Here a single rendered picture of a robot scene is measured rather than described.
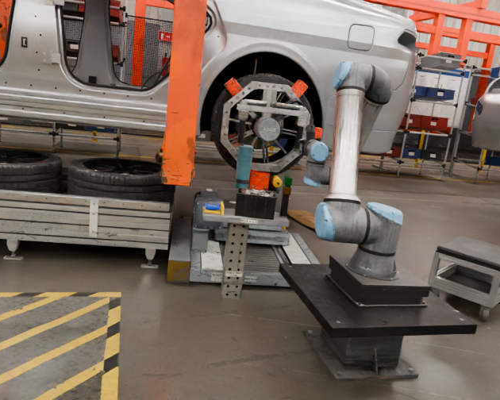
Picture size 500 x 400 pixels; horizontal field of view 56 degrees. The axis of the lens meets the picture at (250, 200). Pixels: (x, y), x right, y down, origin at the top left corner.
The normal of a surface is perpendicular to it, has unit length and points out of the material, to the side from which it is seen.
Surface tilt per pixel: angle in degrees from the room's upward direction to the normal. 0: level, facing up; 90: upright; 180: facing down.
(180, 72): 90
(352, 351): 90
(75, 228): 90
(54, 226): 90
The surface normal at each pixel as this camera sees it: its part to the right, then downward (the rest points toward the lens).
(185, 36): 0.12, 0.24
